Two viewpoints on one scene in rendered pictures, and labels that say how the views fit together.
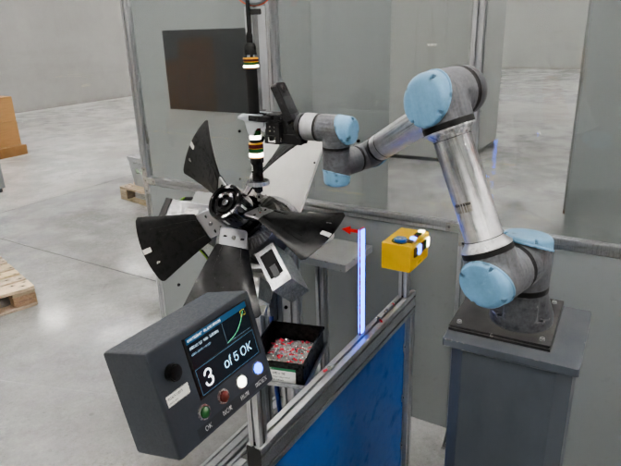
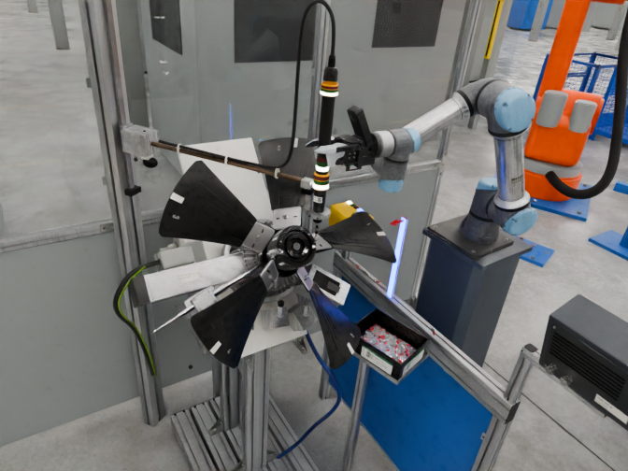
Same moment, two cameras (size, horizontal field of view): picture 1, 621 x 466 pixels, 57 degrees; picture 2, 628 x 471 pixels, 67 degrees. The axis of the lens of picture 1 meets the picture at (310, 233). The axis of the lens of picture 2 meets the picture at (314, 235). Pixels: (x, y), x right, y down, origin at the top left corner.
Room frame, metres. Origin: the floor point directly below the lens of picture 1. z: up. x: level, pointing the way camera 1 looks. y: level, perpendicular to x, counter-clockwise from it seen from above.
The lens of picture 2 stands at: (1.19, 1.26, 1.90)
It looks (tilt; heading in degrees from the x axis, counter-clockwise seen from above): 30 degrees down; 294
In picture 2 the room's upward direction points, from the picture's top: 5 degrees clockwise
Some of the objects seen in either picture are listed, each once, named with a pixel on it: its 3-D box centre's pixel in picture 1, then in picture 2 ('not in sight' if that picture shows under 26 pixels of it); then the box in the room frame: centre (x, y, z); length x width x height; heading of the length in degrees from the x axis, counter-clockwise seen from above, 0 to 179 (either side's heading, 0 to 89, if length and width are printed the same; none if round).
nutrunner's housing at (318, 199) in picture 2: (253, 116); (324, 146); (1.67, 0.15, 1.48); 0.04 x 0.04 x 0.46
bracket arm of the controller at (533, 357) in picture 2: not in sight; (563, 378); (0.94, 0.18, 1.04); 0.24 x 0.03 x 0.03; 148
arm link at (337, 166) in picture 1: (340, 164); (391, 170); (1.55, -0.09, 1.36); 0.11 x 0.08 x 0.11; 133
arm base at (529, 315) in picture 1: (522, 300); (481, 222); (1.27, -0.52, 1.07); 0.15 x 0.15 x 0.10
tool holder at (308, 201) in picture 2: (257, 167); (316, 197); (1.68, 0.15, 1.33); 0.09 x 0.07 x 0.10; 3
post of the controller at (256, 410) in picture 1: (256, 404); (520, 374); (1.03, 0.13, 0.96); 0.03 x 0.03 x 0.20; 58
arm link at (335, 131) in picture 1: (335, 129); (399, 142); (1.53, -0.08, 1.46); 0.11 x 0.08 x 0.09; 58
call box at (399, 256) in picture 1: (405, 251); (350, 222); (1.73, -0.31, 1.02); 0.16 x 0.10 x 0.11; 148
